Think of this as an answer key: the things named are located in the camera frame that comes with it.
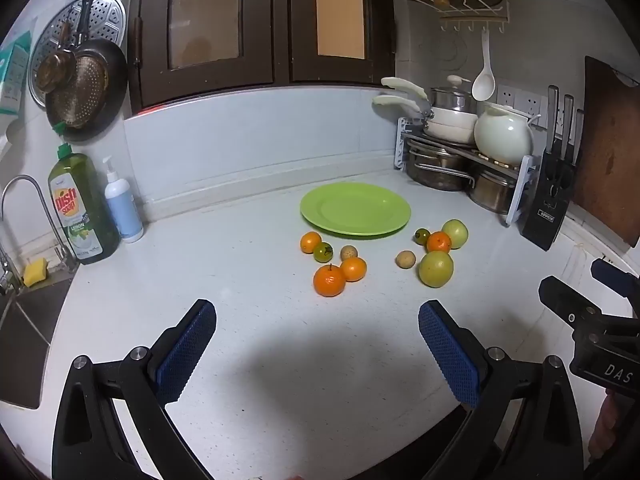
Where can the green dish soap bottle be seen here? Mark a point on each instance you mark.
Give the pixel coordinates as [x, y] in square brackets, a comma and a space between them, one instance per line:
[82, 210]

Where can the teal and white box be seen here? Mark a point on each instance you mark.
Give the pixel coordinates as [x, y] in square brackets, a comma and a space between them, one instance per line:
[12, 77]

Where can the small steel pot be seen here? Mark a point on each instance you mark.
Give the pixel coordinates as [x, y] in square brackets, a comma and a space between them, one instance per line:
[490, 192]

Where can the steel pot with lid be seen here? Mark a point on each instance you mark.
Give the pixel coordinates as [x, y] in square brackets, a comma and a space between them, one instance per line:
[450, 97]

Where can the dark wooden cabinet door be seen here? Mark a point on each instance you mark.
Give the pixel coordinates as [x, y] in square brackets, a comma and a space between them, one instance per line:
[300, 35]
[150, 80]

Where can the yellow sponge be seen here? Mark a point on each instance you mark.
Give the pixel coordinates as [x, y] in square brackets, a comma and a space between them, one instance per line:
[35, 272]

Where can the small brown saucepan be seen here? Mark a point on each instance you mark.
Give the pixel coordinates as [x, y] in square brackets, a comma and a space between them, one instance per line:
[52, 67]

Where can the small pale green apple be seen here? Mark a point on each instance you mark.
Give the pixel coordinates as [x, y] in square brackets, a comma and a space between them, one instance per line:
[456, 231]

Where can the steel sink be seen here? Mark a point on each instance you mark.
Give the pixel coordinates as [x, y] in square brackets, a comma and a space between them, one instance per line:
[25, 340]

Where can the white ladle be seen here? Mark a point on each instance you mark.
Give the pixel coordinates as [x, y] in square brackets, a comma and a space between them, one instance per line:
[483, 85]

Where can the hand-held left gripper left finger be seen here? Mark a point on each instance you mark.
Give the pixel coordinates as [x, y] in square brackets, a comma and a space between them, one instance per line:
[185, 355]

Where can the person's right hand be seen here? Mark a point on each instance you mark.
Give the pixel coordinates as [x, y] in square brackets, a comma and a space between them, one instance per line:
[602, 430]

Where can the dark frying pan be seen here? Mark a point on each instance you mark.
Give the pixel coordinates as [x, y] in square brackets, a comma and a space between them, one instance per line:
[95, 105]

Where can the large steel pot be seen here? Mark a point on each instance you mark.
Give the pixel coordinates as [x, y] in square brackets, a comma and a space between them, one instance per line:
[435, 170]

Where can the large pale green apple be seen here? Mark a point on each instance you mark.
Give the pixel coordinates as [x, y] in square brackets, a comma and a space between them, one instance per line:
[436, 269]

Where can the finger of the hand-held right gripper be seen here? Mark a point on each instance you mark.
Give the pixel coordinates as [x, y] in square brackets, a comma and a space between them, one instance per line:
[617, 277]
[560, 297]

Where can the large tangerine with stem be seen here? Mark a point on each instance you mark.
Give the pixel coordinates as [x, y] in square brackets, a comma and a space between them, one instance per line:
[329, 281]

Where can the green plate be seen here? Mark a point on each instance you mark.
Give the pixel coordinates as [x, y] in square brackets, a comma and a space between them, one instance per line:
[355, 210]

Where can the orange tangerine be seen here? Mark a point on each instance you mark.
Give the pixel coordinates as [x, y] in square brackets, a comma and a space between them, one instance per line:
[310, 242]
[353, 269]
[439, 242]

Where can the steel faucet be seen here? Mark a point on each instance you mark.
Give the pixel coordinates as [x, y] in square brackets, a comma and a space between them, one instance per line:
[30, 180]

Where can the round perforated steel steamer plate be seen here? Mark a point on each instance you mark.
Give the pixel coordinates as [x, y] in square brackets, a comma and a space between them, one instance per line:
[107, 17]

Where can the white double wall outlet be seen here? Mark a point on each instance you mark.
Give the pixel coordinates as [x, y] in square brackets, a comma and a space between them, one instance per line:
[531, 102]

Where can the black knife block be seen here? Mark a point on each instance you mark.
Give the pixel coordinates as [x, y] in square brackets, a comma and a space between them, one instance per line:
[545, 215]

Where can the white ceramic pot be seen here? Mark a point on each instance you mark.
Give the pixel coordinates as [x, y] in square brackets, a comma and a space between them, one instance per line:
[502, 135]

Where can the brown longan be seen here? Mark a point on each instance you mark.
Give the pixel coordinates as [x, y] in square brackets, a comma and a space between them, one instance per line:
[349, 252]
[405, 260]

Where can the green tomato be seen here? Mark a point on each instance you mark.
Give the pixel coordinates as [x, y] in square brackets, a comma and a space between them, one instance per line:
[323, 252]
[422, 236]

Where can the brown wooden cutting board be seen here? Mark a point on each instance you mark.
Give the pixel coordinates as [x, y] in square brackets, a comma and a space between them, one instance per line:
[610, 150]

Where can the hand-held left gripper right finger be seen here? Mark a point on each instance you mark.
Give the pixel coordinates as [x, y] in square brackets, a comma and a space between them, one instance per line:
[450, 355]

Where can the white and grey pot rack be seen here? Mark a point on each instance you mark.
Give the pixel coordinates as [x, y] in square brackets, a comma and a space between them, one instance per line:
[520, 190]

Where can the white pump bottle blue label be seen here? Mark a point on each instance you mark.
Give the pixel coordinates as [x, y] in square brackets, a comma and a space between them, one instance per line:
[122, 210]

